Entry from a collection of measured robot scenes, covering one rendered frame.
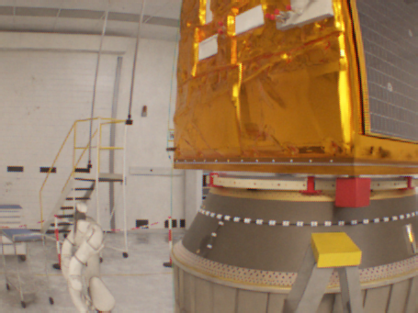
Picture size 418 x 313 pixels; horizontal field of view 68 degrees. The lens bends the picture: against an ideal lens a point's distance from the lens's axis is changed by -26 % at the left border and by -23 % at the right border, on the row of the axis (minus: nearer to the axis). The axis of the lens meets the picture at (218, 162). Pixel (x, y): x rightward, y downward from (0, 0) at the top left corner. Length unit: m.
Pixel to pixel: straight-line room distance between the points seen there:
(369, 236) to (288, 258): 0.50
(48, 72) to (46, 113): 1.08
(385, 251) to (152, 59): 9.19
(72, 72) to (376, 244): 8.70
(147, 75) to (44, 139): 3.41
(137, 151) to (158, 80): 1.99
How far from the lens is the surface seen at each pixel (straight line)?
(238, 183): 2.31
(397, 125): 2.03
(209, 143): 2.67
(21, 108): 9.47
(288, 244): 2.05
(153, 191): 10.24
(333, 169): 1.83
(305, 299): 1.23
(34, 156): 9.38
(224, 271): 2.16
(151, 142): 10.20
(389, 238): 2.20
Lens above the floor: 1.79
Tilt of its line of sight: level
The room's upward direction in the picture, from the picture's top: 1 degrees clockwise
